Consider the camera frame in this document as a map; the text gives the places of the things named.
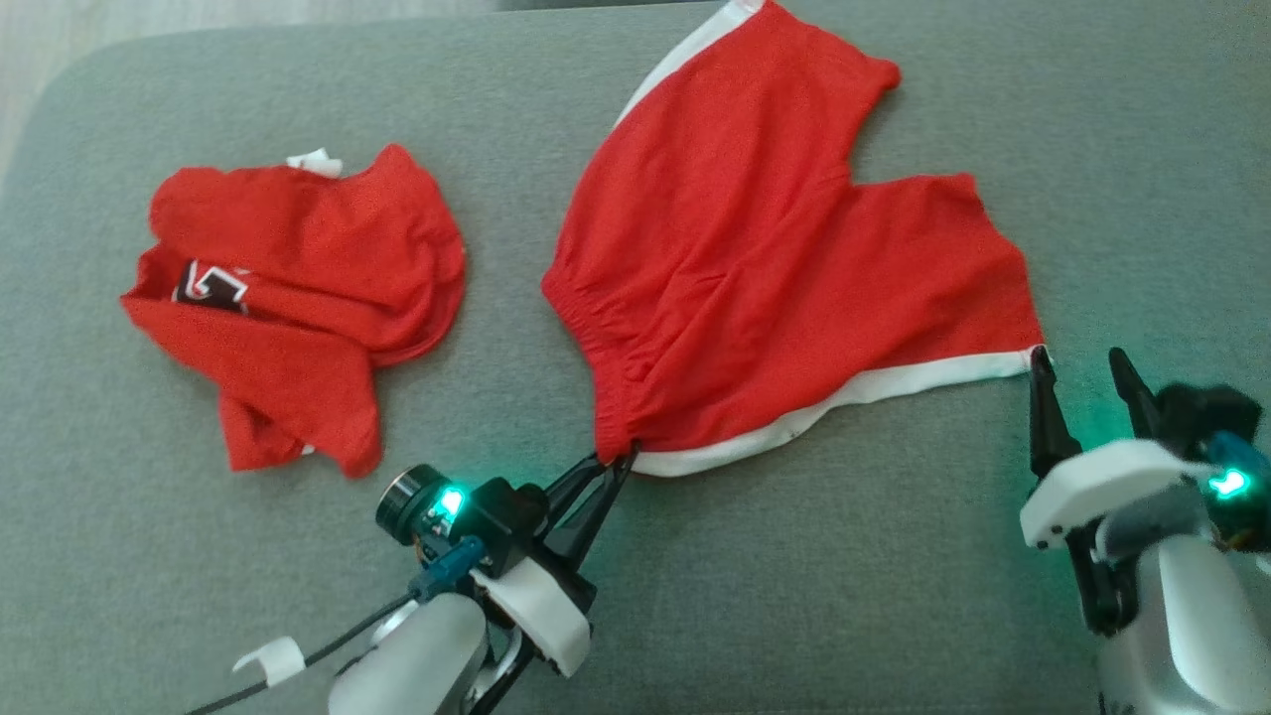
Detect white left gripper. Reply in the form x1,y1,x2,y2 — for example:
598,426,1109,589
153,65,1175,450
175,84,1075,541
467,446,637,715

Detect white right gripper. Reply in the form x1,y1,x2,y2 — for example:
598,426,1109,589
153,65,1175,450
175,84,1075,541
1020,345,1218,638

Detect red shorts with white stripe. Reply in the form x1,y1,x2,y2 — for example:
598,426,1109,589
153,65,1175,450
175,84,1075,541
541,0,1050,479

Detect red basketball jersey white trim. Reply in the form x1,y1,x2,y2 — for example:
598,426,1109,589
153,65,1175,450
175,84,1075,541
119,144,469,481

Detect large grey sofa seat cushion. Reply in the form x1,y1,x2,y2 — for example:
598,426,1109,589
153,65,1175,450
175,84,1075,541
0,0,1271,715

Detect white cable clip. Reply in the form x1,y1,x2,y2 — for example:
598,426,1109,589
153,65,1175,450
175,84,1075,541
233,637,306,688

